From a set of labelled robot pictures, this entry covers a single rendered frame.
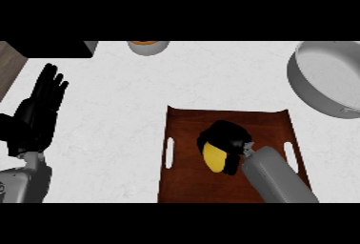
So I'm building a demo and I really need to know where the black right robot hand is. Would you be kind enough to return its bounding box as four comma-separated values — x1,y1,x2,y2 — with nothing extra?
195,119,254,176

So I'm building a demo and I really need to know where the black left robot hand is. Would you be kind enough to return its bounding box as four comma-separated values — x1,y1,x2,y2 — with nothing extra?
0,63,71,158

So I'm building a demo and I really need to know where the yellow lemon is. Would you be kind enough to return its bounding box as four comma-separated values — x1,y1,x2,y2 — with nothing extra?
201,141,229,173

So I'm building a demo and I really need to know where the brown wooden tray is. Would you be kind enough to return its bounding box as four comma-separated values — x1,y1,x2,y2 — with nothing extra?
157,105,316,204

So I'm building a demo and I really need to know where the grey metal pot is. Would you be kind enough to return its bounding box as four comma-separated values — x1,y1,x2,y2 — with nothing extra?
285,41,360,120

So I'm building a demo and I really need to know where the brown wooden panel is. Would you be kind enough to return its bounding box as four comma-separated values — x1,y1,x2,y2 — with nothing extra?
0,41,32,103

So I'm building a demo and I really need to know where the black appliance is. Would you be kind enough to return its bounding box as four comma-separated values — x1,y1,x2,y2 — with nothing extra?
5,41,101,59

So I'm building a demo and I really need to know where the grey cup with orange contents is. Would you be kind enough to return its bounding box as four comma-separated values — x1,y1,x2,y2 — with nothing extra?
127,41,172,57

